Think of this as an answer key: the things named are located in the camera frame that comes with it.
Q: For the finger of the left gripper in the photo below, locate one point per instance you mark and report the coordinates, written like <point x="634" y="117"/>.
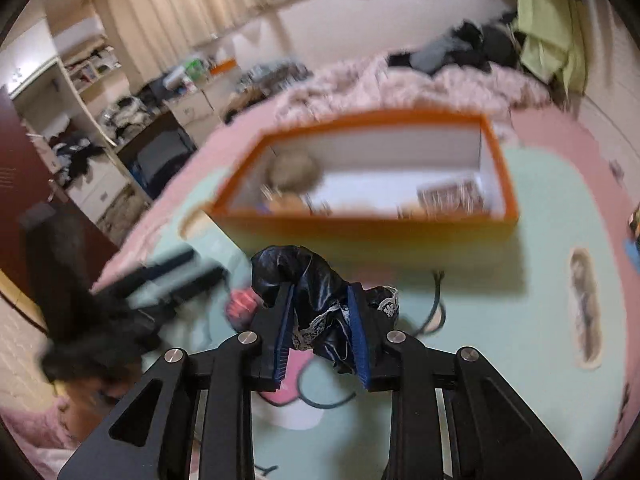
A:
<point x="167" y="304"/>
<point x="152" y="271"/>

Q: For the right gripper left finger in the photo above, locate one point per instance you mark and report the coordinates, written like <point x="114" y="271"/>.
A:
<point x="150" y="433"/>

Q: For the pink crumpled blanket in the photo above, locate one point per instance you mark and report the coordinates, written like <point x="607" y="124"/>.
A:
<point x="356" y="86"/>

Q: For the orange cardboard box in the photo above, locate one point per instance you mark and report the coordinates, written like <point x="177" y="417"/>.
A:
<point x="365" y="208"/>

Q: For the black clothes pile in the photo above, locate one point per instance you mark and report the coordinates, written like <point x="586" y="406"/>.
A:
<point x="467" y="45"/>

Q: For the light green hanging cloth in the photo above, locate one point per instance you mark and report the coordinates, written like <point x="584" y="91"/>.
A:
<point x="554" y="46"/>

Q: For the black satin lace garment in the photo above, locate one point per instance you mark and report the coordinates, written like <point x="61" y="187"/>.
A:
<point x="322" y="318"/>

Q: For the white bedside drawer cabinet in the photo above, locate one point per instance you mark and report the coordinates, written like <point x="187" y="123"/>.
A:
<point x="199" y="112"/>

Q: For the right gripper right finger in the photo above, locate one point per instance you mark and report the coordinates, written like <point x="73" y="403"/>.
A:
<point x="453" y="414"/>

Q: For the brown fluffy scrunchie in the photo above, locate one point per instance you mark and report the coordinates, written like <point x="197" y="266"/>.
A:
<point x="293" y="172"/>

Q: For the black suitcase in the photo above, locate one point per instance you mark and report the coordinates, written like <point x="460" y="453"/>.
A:
<point x="160" y="160"/>

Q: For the brown patterned small box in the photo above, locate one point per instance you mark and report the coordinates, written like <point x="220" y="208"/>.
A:
<point x="456" y="197"/>

